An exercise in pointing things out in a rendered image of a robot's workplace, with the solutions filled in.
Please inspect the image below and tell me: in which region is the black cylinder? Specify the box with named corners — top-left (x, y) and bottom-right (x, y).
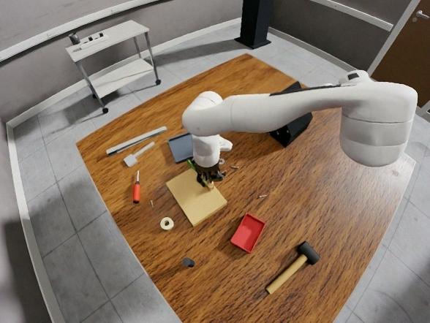
top-left (182, 257), bottom-right (195, 267)

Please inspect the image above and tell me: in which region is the pale wooden board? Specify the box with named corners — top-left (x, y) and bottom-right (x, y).
top-left (166, 168), bottom-right (227, 227)

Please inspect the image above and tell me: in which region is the black and green spring clamp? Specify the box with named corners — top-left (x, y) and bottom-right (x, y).
top-left (187, 159), bottom-right (206, 187)

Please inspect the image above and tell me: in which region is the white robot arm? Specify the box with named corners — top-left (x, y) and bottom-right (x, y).
top-left (181, 70), bottom-right (418, 167)

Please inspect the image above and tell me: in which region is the red screwdriver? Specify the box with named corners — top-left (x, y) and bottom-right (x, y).
top-left (132, 171), bottom-right (140, 204)

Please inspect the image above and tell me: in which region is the red rectangular tray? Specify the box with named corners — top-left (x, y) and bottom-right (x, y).
top-left (230, 213), bottom-right (266, 254)

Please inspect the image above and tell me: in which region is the black-headed mallet with wooden handle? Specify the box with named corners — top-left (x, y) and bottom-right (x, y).
top-left (266, 241), bottom-right (321, 295)

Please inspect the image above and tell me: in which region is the beige ring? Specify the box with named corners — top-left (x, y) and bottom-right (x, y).
top-left (161, 217), bottom-right (173, 230)

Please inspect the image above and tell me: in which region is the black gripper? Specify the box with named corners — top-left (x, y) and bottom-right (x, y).
top-left (190, 158), bottom-right (226, 183)

